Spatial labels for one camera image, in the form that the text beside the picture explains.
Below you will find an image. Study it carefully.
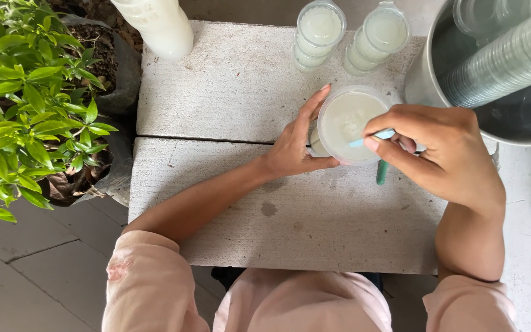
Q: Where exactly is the person's right hand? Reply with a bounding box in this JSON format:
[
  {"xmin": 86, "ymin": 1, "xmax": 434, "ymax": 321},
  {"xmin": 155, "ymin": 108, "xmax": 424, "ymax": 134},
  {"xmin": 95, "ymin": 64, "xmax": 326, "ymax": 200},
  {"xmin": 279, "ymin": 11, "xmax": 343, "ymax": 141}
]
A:
[{"xmin": 362, "ymin": 104, "xmax": 507, "ymax": 212}]

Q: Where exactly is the person's left hand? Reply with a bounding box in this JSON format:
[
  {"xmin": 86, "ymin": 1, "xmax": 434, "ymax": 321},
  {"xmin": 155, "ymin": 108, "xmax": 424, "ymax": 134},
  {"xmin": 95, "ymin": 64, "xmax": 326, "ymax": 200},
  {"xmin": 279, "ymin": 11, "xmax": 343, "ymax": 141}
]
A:
[{"xmin": 263, "ymin": 84, "xmax": 342, "ymax": 181}]

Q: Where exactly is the clear cup of milky liquid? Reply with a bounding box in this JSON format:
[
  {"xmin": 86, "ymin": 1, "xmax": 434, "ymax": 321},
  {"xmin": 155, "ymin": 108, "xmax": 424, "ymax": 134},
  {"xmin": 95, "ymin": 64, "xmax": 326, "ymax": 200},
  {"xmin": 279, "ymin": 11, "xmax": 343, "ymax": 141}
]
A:
[{"xmin": 309, "ymin": 85, "xmax": 394, "ymax": 167}]

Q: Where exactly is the light blue plastic spoon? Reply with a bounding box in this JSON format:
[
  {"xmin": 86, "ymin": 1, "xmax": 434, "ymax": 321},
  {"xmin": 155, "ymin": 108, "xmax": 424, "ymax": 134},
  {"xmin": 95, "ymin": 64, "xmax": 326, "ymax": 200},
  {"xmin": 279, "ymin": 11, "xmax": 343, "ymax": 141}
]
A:
[{"xmin": 349, "ymin": 128, "xmax": 396, "ymax": 148}]

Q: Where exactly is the large metal pot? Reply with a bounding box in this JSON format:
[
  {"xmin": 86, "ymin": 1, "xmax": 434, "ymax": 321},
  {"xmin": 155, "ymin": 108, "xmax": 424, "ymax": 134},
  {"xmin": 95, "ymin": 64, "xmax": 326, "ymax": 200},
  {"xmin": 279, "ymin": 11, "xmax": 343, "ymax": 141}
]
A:
[{"xmin": 404, "ymin": 0, "xmax": 531, "ymax": 148}]

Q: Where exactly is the long stack of clear cups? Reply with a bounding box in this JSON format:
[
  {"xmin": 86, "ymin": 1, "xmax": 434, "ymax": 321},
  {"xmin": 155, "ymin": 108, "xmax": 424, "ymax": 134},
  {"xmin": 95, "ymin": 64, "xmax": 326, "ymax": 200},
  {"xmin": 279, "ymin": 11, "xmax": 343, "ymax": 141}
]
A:
[{"xmin": 440, "ymin": 0, "xmax": 531, "ymax": 109}]

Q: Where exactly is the stack of filled lidded cups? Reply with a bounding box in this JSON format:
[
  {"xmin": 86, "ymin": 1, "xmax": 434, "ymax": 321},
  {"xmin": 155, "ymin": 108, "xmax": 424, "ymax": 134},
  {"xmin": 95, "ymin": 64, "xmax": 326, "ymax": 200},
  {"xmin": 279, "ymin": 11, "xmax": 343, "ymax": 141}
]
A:
[
  {"xmin": 292, "ymin": 0, "xmax": 347, "ymax": 73},
  {"xmin": 343, "ymin": 0, "xmax": 413, "ymax": 77}
]

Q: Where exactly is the short stack of clear cups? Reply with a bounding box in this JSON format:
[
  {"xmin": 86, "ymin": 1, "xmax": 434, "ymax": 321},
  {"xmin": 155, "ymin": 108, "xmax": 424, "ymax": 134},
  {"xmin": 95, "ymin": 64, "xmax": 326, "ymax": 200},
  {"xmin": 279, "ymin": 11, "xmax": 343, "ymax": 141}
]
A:
[{"xmin": 452, "ymin": 0, "xmax": 531, "ymax": 48}]

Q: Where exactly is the pink shirt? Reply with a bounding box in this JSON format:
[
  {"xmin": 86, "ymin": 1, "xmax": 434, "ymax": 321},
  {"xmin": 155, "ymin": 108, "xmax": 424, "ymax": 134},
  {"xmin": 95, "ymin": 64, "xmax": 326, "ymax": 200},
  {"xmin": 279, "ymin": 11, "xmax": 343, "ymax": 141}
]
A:
[{"xmin": 101, "ymin": 230, "xmax": 518, "ymax": 332}]

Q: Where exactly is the black plastic grow bag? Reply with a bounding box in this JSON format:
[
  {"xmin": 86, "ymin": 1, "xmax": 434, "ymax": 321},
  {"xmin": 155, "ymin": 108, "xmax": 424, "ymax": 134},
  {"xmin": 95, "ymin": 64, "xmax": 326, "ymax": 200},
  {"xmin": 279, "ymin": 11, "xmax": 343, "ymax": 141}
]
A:
[
  {"xmin": 40, "ymin": 117, "xmax": 136, "ymax": 208},
  {"xmin": 58, "ymin": 13, "xmax": 143, "ymax": 116}
]

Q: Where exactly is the white plastic bottle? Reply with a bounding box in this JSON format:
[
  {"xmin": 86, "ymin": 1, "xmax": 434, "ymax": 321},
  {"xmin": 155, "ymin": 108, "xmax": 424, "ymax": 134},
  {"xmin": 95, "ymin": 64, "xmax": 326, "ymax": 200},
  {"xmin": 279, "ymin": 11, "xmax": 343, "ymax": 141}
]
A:
[{"xmin": 110, "ymin": 0, "xmax": 195, "ymax": 62}]

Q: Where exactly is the green leafy plant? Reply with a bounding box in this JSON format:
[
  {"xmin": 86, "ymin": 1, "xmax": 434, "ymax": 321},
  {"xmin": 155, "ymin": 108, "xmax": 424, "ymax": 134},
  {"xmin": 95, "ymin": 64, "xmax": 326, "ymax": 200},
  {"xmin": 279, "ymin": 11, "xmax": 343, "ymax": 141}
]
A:
[{"xmin": 0, "ymin": 0, "xmax": 120, "ymax": 227}]

